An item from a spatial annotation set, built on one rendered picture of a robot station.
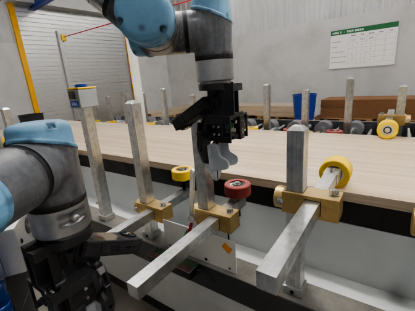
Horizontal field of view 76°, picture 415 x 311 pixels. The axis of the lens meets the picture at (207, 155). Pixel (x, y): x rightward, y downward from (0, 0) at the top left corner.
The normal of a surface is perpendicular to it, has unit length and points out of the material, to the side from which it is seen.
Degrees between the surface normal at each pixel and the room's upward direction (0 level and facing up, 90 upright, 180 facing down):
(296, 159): 90
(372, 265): 90
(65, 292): 90
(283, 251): 0
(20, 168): 56
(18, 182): 72
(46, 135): 87
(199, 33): 101
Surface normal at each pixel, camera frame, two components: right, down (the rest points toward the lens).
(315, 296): -0.07, -0.96
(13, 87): 0.78, 0.11
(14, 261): 0.37, 0.23
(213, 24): 0.06, 0.27
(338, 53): -0.62, 0.26
